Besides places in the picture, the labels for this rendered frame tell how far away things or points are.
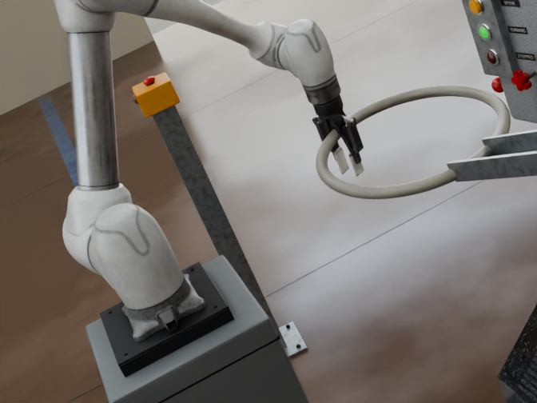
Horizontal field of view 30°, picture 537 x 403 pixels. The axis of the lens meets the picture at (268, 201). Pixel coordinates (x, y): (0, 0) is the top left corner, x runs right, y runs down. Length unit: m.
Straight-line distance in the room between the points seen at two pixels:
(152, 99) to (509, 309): 1.34
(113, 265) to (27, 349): 2.25
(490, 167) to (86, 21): 0.97
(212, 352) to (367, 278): 1.63
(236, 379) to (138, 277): 0.32
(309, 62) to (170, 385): 0.85
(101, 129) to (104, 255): 0.32
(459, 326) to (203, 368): 1.32
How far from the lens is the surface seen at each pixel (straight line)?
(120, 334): 2.40
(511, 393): 2.17
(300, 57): 2.50
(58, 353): 4.33
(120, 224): 2.25
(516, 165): 2.11
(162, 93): 3.15
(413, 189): 2.29
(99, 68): 2.40
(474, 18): 1.85
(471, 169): 2.24
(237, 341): 2.26
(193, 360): 2.25
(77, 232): 2.44
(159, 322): 2.32
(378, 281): 3.76
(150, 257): 2.26
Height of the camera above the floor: 1.95
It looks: 25 degrees down
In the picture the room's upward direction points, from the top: 24 degrees counter-clockwise
